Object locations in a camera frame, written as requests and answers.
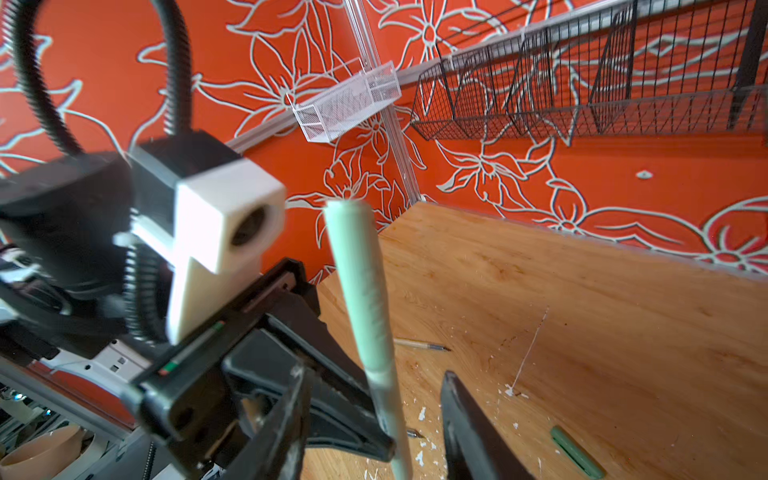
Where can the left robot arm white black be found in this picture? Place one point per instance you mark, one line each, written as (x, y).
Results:
(64, 215)

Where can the beige pen near left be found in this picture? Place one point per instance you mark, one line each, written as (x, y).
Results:
(420, 345)

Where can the aluminium frame rail left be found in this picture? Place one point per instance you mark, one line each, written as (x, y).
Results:
(281, 123)

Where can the green pen cap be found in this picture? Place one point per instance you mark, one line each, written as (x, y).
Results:
(568, 446)

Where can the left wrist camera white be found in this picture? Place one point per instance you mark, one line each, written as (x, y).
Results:
(203, 216)

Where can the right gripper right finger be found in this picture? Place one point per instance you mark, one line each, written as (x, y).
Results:
(474, 449)

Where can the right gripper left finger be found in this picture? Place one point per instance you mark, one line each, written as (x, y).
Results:
(277, 449)

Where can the black wire mesh basket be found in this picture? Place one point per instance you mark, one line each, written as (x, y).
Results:
(544, 91)

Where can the clear plastic bin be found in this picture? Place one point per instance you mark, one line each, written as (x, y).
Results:
(333, 103)

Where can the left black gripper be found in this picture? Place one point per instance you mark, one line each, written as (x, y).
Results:
(263, 374)

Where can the light green pen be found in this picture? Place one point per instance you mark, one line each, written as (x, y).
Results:
(359, 264)

